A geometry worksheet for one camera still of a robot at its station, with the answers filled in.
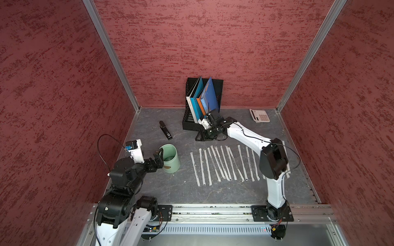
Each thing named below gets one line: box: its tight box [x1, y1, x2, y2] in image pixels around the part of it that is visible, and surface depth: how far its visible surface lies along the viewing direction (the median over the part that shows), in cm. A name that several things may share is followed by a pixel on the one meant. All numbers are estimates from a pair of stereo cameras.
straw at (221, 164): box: [215, 146, 229, 181], surface depth 92 cm
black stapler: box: [159, 120, 173, 141], surface depth 106 cm
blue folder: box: [200, 76, 220, 114], surface depth 93 cm
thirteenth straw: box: [207, 147, 222, 183], surface depth 92 cm
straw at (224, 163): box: [220, 145, 231, 181], surface depth 93 cm
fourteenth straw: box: [203, 148, 213, 187], surface depth 91 cm
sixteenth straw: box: [210, 145, 227, 179], surface depth 92 cm
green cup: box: [159, 143, 181, 174], surface depth 85 cm
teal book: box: [190, 76, 205, 121], surface depth 91 cm
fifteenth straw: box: [199, 148, 207, 187], surface depth 91 cm
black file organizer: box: [211, 78, 224, 114], surface depth 105 cm
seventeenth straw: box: [189, 151, 201, 187], surface depth 90 cm
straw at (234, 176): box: [224, 145, 238, 181], surface depth 92 cm
